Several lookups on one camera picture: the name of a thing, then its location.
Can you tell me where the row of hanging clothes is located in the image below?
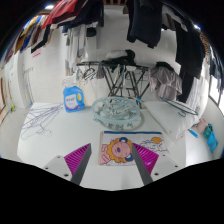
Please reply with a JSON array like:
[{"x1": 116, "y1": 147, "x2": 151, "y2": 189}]
[{"x1": 3, "y1": 0, "x2": 224, "y2": 104}]

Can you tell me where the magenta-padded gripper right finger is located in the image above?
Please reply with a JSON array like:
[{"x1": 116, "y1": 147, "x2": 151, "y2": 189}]
[{"x1": 131, "y1": 142, "x2": 183, "y2": 186}]

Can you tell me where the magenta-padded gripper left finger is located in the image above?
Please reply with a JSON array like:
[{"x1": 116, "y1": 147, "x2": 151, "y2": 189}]
[{"x1": 42, "y1": 143, "x2": 93, "y2": 186}]

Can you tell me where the pale green round peg hanger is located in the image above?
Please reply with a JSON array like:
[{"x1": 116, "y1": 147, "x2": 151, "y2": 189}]
[{"x1": 91, "y1": 96, "x2": 144, "y2": 131}]

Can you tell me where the grey garment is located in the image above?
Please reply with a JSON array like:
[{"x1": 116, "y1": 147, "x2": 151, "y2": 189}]
[{"x1": 148, "y1": 61, "x2": 184, "y2": 101}]

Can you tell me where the pink plastic bucket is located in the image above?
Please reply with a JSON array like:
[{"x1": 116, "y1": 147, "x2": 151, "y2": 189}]
[{"x1": 196, "y1": 117, "x2": 209, "y2": 135}]

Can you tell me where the white pillow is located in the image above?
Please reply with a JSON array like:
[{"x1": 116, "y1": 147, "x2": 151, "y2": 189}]
[{"x1": 143, "y1": 99, "x2": 200, "y2": 141}]

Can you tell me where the blue detergent bottle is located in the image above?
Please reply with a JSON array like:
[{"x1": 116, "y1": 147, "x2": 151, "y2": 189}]
[{"x1": 62, "y1": 77, "x2": 86, "y2": 114}]

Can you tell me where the pile of wire hangers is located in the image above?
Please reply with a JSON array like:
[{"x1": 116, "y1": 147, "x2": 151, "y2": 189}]
[{"x1": 20, "y1": 103, "x2": 64, "y2": 140}]

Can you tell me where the black folding drying rack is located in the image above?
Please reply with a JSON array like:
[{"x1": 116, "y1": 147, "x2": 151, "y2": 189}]
[{"x1": 75, "y1": 59, "x2": 151, "y2": 101}]

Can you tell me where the cartoon print towel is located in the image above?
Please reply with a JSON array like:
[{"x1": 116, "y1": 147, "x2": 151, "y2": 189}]
[{"x1": 98, "y1": 130, "x2": 170, "y2": 167}]

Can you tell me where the teal plastic bucket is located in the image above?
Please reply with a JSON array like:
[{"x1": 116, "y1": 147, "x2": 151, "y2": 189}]
[{"x1": 203, "y1": 123, "x2": 214, "y2": 139}]

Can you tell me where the blue plastic bucket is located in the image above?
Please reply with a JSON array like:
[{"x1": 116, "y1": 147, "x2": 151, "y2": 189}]
[
  {"x1": 207, "y1": 132, "x2": 218, "y2": 147},
  {"x1": 209, "y1": 139, "x2": 220, "y2": 154}
]

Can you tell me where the green ring hanger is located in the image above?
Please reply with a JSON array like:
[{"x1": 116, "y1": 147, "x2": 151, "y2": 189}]
[{"x1": 159, "y1": 96, "x2": 198, "y2": 118}]

